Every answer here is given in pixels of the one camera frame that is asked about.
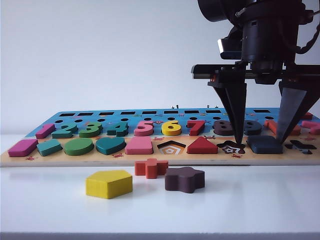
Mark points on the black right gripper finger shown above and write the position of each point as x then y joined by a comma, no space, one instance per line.
291,110
235,105

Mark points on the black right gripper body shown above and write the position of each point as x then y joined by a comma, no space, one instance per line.
270,45

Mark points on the dark blue square block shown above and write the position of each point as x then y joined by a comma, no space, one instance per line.
265,146

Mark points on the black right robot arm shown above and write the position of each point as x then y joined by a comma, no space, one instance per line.
220,10

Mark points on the red minus sign piece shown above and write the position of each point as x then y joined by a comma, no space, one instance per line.
307,116

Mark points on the pink greater-than sign piece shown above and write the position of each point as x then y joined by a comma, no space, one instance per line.
312,124

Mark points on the orange number ten piece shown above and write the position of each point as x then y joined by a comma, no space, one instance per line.
271,126

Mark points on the dark blue number nine piece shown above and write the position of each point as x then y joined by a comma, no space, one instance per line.
253,127

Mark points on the dark brown number eight piece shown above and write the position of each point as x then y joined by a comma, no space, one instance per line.
220,131

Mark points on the red number seven piece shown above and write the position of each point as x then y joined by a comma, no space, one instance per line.
196,130

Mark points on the red triangle block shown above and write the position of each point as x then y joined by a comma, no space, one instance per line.
202,148

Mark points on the yellow number six piece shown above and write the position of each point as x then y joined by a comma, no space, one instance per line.
166,128

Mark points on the dark brown star block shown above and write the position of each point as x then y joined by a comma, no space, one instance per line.
183,181

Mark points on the pink number five piece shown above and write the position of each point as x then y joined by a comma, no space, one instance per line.
143,132

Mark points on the pink trapezoid block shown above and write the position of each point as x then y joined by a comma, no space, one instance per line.
139,147

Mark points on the orange cross block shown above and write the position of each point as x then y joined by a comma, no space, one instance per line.
150,170

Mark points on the teal number four piece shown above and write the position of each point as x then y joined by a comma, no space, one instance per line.
122,130

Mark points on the teal heart block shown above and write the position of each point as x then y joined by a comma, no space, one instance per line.
110,146

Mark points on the green number three piece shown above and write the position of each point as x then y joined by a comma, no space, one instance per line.
96,130

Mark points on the yellow pentagon block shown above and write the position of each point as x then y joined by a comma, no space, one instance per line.
107,185

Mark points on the green ellipse block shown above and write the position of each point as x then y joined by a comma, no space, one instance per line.
79,146

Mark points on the blue wooden puzzle board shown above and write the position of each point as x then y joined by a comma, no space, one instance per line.
75,160

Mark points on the teal number two piece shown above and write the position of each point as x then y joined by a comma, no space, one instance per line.
62,135

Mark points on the teal rectangle block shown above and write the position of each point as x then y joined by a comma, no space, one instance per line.
50,147

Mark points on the pink number one piece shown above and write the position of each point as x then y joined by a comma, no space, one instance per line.
46,131

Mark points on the magenta parallelogram block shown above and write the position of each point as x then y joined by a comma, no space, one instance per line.
21,148

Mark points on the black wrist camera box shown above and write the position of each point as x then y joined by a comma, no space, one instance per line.
230,47

